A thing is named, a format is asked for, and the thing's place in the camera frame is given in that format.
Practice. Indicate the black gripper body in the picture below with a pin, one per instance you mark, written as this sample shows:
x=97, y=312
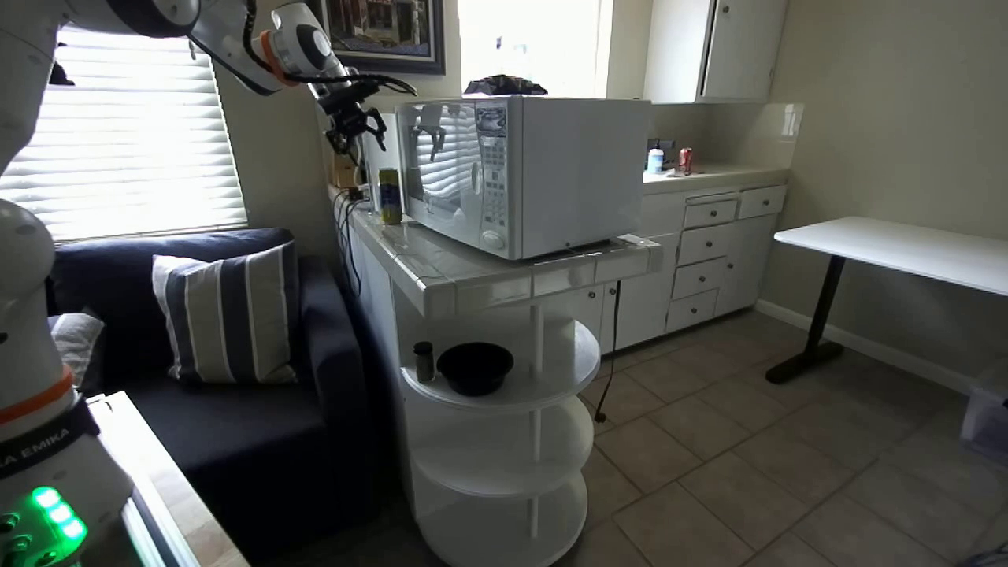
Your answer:
x=346, y=106

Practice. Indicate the yellow and blue can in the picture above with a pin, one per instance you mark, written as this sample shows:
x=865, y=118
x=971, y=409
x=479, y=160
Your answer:
x=387, y=196

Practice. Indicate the robot base indicator light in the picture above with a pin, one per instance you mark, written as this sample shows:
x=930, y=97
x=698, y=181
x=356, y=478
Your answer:
x=49, y=526

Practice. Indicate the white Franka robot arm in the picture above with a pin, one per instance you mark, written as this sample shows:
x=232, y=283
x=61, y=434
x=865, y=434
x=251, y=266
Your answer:
x=26, y=337

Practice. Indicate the black object on microwave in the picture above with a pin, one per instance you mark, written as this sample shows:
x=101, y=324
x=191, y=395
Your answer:
x=504, y=86

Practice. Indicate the white microwave oven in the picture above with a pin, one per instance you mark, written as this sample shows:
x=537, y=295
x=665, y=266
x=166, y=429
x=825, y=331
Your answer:
x=545, y=176

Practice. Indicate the red can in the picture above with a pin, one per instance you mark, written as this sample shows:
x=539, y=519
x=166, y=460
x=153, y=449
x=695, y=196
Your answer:
x=684, y=160

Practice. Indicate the white paper towel roll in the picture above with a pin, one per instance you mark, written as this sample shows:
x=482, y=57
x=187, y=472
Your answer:
x=368, y=170

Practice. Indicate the large dark framed picture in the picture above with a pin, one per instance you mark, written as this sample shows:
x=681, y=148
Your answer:
x=399, y=33

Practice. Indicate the tiled counter with round shelves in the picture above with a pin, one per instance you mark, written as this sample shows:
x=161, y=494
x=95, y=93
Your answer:
x=450, y=268

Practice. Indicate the striped blue white pillow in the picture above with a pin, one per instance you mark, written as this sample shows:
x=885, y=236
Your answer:
x=225, y=316

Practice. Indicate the white window blinds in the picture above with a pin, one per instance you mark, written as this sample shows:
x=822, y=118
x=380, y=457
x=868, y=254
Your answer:
x=127, y=160

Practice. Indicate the small dark cup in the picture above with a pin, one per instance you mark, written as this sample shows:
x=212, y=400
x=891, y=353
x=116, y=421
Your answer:
x=424, y=365

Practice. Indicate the black bowl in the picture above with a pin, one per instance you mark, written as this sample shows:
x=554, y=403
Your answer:
x=473, y=368

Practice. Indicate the light blue bottle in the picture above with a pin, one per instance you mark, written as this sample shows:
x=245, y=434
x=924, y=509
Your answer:
x=657, y=161

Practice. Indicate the navy blue sofa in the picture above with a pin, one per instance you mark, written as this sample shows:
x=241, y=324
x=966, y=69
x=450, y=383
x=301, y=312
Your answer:
x=263, y=442

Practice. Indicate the plain grey cushion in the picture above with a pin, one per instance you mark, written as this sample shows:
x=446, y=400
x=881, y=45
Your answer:
x=75, y=348

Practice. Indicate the white kitchen drawer cabinet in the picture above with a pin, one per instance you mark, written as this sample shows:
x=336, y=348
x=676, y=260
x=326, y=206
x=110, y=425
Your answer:
x=714, y=280

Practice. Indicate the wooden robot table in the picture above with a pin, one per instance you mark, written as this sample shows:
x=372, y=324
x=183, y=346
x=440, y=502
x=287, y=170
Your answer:
x=159, y=484

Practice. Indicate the white desk with black leg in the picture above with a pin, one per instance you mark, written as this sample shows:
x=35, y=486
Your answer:
x=903, y=246

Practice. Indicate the white wall cabinet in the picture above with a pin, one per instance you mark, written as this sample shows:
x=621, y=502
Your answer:
x=726, y=48

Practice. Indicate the white wall outlet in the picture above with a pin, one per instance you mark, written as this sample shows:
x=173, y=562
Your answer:
x=792, y=122

